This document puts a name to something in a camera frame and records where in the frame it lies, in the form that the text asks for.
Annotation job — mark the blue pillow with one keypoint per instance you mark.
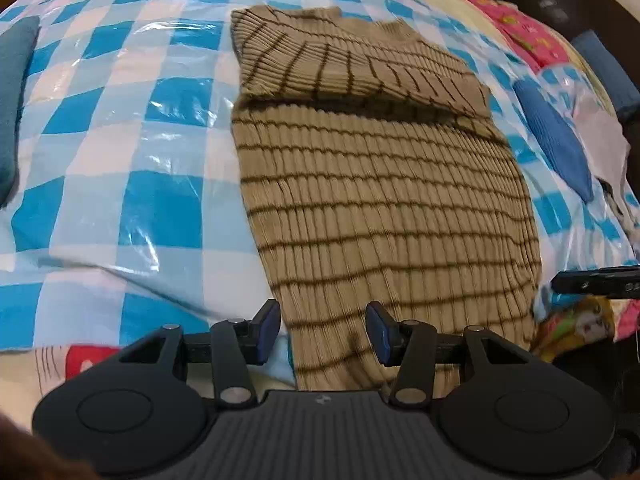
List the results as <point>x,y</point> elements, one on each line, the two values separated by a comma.
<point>607,70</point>

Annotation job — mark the dark reddish-brown cloth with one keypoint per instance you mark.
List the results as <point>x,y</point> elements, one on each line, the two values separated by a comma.
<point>35,450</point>

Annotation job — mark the teal cloth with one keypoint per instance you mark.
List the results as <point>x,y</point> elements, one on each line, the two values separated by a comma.
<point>12,100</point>

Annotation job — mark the cartoon printed bedsheet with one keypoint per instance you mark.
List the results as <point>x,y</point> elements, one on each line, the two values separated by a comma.
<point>520,30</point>

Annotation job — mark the blue checkered plastic sheet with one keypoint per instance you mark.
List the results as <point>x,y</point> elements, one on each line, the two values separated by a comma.
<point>125,110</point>

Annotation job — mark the beige striped ribbed sweater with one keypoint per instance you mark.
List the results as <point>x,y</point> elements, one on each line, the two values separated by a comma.
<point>380,200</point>

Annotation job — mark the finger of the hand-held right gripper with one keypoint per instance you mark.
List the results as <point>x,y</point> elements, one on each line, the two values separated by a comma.
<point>600,282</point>

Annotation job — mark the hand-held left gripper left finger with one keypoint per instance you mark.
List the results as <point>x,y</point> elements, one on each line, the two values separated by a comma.
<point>265,331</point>

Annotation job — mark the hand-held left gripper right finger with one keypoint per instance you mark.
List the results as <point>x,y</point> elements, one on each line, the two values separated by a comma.
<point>380,332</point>

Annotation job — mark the blue knitted garment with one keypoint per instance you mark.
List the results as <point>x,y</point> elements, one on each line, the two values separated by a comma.
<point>555,130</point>

